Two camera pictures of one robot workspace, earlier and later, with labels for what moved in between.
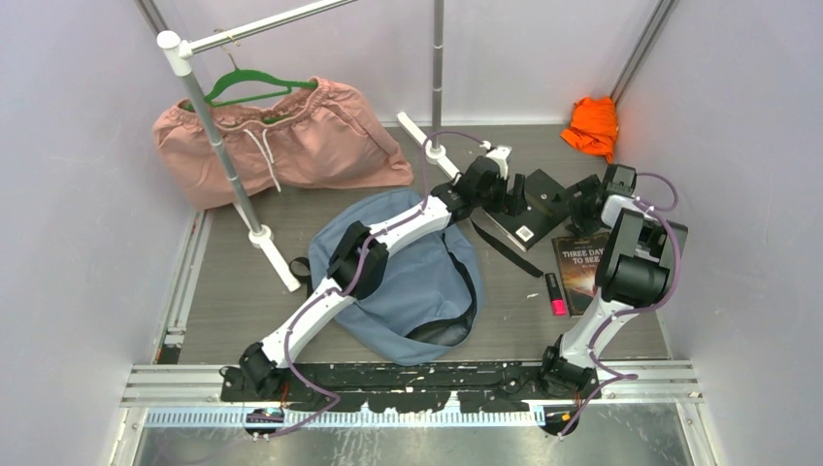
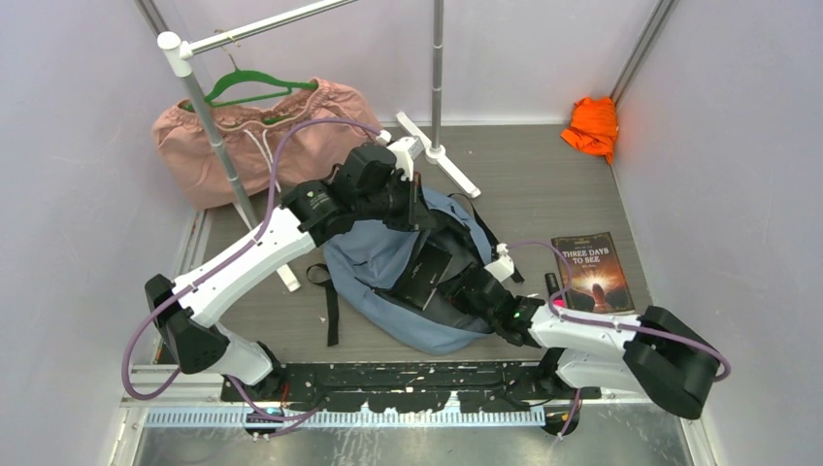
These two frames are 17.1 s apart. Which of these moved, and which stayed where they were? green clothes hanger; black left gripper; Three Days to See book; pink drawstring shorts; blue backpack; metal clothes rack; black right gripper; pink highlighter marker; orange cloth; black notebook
Moved: black left gripper; black right gripper; blue backpack; black notebook
Stayed: Three Days to See book; green clothes hanger; pink highlighter marker; orange cloth; metal clothes rack; pink drawstring shorts
